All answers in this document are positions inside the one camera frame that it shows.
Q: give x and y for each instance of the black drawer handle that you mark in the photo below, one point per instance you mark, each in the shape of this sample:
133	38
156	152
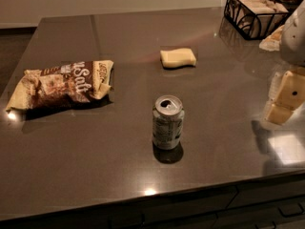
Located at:
291	210

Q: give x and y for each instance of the yellow sponge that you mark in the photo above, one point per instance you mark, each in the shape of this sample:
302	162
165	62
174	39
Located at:
177	58

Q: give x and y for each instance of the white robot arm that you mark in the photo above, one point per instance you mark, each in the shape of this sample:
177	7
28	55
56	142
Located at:
292	44

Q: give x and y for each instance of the crumpled white napkin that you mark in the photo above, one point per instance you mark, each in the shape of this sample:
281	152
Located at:
272	42

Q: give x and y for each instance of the brown chip bag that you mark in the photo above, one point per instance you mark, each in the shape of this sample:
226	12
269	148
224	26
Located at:
62	86

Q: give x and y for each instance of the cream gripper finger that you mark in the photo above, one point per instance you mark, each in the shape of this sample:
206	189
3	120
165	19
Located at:
275	85
290	97

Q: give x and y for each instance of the snack packets in basket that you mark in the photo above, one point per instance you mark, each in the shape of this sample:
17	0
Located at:
259	7

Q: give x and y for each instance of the green 7up soda can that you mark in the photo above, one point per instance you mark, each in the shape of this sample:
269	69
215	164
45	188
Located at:
167	122

